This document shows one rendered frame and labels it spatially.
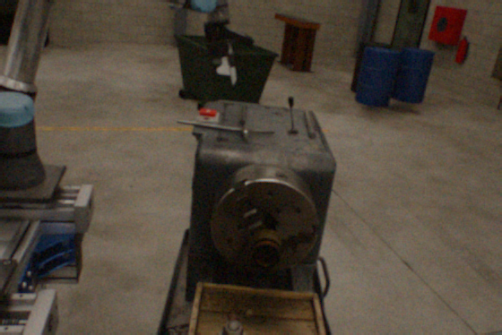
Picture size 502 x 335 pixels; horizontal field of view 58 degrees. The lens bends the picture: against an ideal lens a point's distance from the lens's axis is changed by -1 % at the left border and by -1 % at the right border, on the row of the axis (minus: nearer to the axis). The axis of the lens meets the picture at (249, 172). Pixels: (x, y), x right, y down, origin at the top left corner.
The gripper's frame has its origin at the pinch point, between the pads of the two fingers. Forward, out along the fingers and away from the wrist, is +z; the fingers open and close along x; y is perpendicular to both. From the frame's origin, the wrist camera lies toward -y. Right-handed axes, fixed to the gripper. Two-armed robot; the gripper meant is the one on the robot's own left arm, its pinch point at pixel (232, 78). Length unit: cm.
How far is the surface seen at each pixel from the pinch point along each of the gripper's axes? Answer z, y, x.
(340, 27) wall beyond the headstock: 230, -412, -1002
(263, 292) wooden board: 48, 5, 54
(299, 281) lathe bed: 56, -9, 46
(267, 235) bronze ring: 26, 2, 57
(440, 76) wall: 292, -527, -706
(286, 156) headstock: 18.3, -10.6, 29.2
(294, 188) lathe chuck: 19, -8, 47
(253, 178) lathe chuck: 15.8, 2.5, 43.4
